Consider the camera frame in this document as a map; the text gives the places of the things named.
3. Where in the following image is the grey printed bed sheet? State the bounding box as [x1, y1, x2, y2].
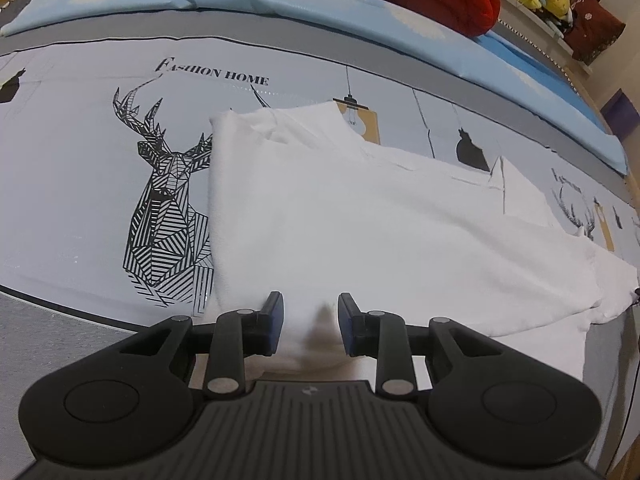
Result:
[0, 35, 640, 461]

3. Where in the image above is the white long-sleeve shirt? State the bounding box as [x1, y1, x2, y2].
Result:
[205, 101, 640, 391]

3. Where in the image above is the dark red cushion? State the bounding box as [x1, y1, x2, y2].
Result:
[565, 0, 627, 65]

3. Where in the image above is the purple box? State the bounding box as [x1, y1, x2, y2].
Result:
[602, 89, 638, 146]

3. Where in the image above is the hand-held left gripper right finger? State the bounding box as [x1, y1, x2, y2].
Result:
[337, 292, 501, 398]

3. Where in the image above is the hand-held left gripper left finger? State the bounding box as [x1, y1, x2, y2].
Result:
[117, 291, 286, 398]

